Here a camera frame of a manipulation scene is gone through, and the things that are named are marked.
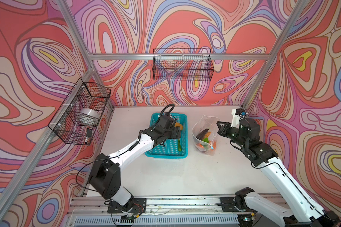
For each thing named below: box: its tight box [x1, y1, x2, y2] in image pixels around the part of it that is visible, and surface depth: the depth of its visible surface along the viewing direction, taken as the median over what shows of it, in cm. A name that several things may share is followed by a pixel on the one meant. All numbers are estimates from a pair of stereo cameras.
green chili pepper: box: [178, 139, 182, 152], surface depth 98 cm
